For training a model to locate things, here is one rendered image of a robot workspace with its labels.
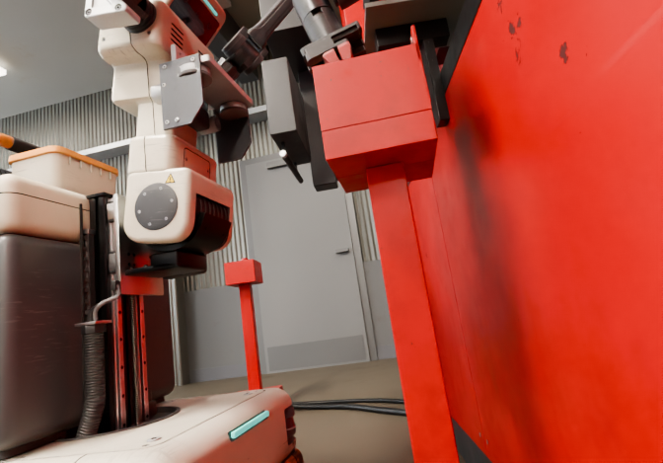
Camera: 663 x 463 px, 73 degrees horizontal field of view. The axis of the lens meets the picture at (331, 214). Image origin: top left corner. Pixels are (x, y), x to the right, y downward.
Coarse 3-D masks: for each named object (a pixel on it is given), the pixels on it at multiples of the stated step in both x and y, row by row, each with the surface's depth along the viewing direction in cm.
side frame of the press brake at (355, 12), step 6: (360, 0) 192; (354, 6) 191; (360, 6) 191; (342, 12) 198; (348, 12) 191; (354, 12) 190; (360, 12) 190; (342, 18) 204; (348, 18) 190; (354, 18) 190; (360, 18) 190; (342, 24) 211; (360, 24) 189
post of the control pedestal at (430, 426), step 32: (384, 192) 69; (384, 224) 68; (384, 256) 68; (416, 256) 67; (416, 288) 66; (416, 320) 65; (416, 352) 64; (416, 384) 63; (416, 416) 63; (448, 416) 62; (416, 448) 62; (448, 448) 61
